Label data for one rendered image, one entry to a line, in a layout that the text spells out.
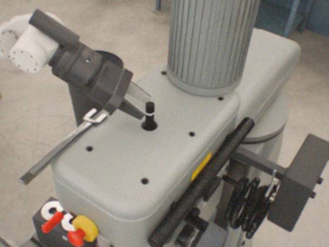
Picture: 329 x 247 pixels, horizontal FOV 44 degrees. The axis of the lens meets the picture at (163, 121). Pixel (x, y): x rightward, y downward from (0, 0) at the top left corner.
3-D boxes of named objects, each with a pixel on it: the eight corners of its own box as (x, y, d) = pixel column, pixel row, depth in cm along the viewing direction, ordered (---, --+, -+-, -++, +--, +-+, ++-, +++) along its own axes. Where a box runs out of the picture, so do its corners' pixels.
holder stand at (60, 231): (81, 265, 166) (76, 240, 152) (39, 242, 173) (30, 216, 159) (97, 242, 174) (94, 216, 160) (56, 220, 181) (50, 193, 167)
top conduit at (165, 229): (160, 253, 82) (161, 244, 79) (143, 242, 83) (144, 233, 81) (253, 129, 110) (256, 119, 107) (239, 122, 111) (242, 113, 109)
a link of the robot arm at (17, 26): (53, 63, 80) (2, 66, 86) (71, 35, 86) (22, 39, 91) (37, 36, 76) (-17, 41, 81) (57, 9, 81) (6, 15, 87)
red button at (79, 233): (80, 251, 85) (78, 242, 82) (66, 242, 86) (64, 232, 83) (90, 240, 87) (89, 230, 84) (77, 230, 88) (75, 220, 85)
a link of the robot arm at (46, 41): (55, 94, 83) (4, 63, 80) (76, 60, 90) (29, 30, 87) (74, 65, 75) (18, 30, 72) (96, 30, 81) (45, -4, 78)
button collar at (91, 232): (93, 246, 87) (91, 231, 83) (73, 232, 89) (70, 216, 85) (100, 239, 88) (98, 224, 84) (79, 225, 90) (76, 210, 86)
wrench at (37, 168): (29, 188, 77) (29, 186, 77) (14, 179, 79) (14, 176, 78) (107, 117, 93) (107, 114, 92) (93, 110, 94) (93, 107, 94)
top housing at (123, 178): (137, 264, 84) (137, 222, 73) (47, 203, 94) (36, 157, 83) (237, 136, 113) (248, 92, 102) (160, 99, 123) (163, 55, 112)
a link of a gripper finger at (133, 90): (152, 97, 89) (128, 82, 88) (144, 104, 91) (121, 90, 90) (153, 92, 91) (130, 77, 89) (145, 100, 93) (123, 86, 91)
